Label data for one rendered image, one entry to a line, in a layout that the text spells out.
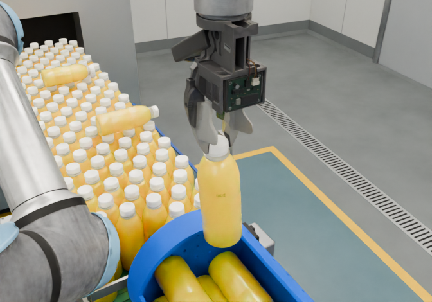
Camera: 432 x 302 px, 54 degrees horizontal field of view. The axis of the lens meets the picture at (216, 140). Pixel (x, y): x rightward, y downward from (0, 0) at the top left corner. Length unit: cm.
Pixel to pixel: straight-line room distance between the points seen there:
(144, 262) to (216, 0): 53
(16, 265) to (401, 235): 247
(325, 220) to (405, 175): 83
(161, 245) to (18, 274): 34
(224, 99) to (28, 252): 31
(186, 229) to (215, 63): 38
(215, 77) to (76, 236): 29
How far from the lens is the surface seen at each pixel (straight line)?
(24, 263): 57
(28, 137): 69
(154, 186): 116
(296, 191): 296
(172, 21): 536
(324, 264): 250
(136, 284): 87
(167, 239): 83
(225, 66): 54
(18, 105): 71
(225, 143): 65
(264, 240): 135
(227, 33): 52
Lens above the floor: 180
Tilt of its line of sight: 31 degrees down
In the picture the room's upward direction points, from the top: straight up
